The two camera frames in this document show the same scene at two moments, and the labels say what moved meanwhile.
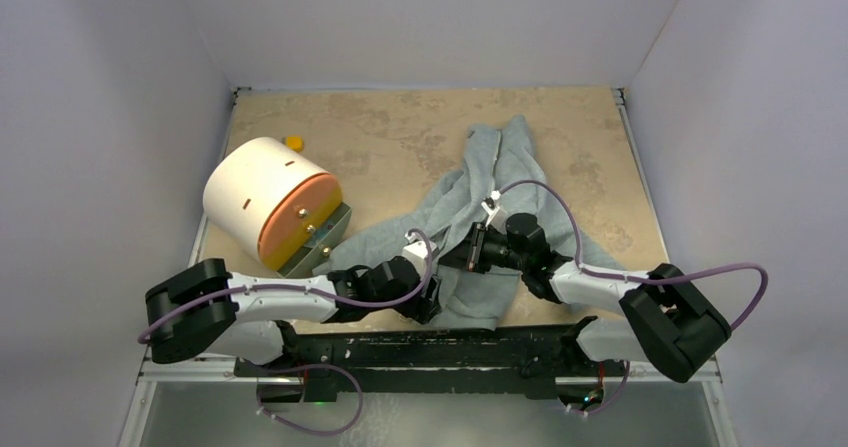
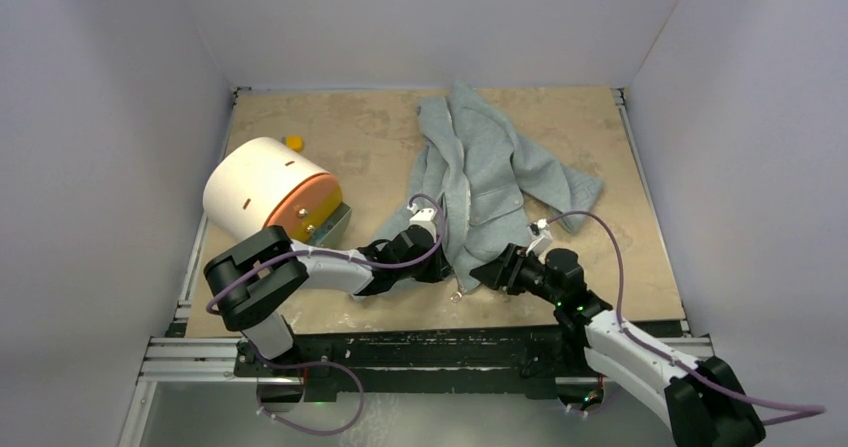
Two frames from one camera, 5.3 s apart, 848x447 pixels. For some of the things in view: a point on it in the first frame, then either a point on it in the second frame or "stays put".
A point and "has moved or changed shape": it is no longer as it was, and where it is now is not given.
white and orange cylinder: (270, 199) stays put
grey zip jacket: (493, 176) has moved or changed shape
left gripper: (422, 307) to (439, 268)
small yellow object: (294, 142) stays put
